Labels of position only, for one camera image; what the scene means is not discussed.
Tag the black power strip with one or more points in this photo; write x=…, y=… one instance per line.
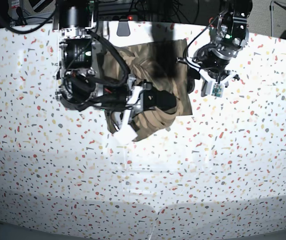
x=118, y=17

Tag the grey camera mount base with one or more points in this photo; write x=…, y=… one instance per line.
x=123, y=29

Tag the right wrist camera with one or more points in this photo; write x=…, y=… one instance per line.
x=126, y=134

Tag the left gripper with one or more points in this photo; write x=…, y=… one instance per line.
x=206, y=74

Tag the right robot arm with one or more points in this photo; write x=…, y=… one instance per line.
x=92, y=73

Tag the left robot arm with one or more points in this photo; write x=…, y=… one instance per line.
x=229, y=34

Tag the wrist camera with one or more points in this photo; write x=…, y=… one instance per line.
x=214, y=89
x=126, y=134

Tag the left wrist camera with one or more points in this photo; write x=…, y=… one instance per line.
x=214, y=89

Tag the metal stand pole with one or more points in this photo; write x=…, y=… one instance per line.
x=273, y=3

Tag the camouflage T-shirt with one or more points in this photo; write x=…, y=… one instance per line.
x=155, y=62

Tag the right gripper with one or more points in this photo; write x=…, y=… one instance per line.
x=142, y=98

